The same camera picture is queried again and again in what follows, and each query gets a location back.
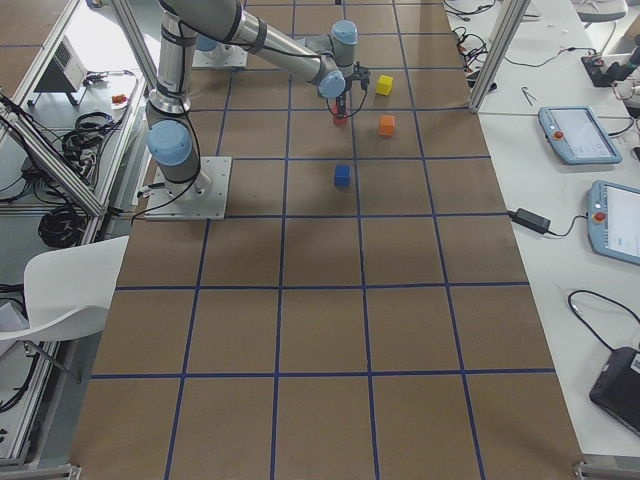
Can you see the upper blue teach pendant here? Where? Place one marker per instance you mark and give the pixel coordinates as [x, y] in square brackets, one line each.
[576, 136]

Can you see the white plastic chair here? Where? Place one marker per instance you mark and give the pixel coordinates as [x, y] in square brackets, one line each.
[67, 296]

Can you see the blue teach pendant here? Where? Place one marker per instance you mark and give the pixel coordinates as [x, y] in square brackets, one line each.
[613, 220]
[576, 136]

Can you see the orange wooden block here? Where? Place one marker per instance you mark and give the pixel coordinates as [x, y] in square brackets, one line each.
[387, 125]

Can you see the metal hex key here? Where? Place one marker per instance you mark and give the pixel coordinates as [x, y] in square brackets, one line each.
[528, 96]

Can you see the yellow wooden block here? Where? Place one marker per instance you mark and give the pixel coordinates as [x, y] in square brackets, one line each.
[384, 85]

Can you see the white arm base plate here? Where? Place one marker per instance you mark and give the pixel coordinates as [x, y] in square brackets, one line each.
[219, 57]
[205, 199]

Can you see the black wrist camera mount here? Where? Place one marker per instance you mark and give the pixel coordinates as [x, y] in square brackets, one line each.
[361, 75]

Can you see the blue wooden block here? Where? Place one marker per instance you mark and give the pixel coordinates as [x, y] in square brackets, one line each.
[342, 176]

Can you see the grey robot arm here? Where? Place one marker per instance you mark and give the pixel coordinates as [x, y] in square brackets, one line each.
[325, 62]

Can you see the black tablet device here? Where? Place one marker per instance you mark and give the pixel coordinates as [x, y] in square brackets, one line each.
[616, 390]

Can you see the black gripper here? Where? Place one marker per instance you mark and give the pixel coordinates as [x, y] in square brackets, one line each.
[340, 103]

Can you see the grey control box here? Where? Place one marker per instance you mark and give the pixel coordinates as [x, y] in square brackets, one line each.
[65, 73]

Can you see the lower blue teach pendant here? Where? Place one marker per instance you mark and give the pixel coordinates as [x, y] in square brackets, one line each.
[613, 220]

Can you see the aluminium frame post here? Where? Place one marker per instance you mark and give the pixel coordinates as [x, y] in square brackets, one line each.
[508, 21]

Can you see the black power brick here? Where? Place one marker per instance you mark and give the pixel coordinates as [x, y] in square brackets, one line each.
[530, 220]

